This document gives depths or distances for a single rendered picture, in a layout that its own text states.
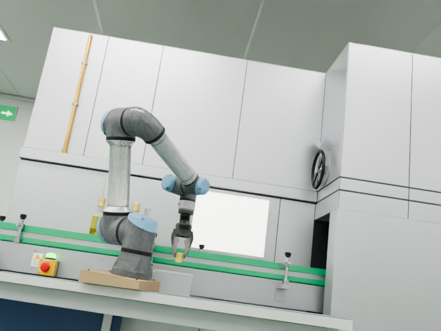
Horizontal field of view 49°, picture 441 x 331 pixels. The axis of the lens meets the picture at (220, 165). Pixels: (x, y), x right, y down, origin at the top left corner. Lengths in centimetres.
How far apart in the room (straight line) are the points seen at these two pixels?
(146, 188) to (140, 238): 83
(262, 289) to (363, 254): 50
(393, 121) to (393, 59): 35
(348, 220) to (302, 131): 69
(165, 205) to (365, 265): 105
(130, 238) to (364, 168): 122
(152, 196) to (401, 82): 143
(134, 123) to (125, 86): 100
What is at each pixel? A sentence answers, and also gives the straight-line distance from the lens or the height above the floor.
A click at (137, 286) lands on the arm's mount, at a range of 171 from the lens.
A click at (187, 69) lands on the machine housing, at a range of 286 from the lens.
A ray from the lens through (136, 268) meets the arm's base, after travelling 180.
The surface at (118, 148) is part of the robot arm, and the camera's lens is 191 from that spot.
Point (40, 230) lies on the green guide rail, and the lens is 237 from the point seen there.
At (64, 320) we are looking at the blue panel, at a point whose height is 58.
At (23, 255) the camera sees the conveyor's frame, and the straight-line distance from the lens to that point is 236.
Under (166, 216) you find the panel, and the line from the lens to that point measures 257.
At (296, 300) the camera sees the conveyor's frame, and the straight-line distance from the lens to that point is 244.
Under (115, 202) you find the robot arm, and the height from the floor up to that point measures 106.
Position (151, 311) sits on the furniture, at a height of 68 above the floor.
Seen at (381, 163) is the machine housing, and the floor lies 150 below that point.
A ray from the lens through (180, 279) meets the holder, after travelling 209.
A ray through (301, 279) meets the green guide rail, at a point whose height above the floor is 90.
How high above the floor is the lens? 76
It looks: 15 degrees up
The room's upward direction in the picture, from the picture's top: 8 degrees clockwise
